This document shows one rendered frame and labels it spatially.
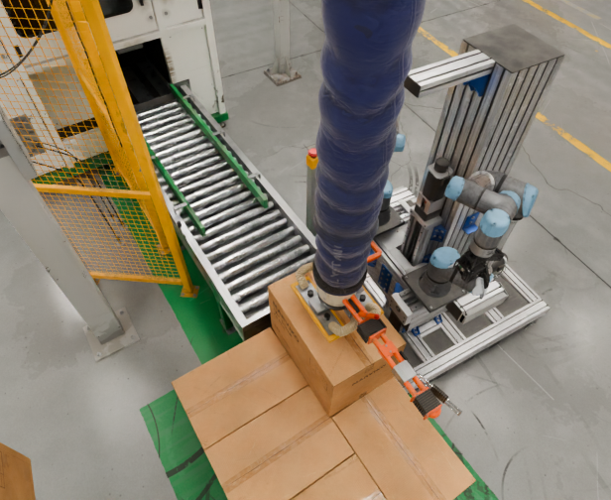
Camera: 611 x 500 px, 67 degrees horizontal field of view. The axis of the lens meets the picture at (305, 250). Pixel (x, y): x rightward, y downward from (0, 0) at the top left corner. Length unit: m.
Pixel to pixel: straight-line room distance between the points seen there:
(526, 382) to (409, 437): 1.18
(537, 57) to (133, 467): 2.82
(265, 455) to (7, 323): 2.19
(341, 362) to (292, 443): 0.51
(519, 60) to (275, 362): 1.77
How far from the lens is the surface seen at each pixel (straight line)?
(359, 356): 2.13
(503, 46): 1.90
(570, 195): 4.66
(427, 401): 1.81
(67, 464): 3.22
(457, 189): 1.53
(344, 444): 2.41
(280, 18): 5.13
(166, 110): 4.21
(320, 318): 2.04
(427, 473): 2.44
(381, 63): 1.17
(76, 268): 2.81
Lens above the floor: 2.86
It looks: 52 degrees down
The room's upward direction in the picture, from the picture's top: 1 degrees clockwise
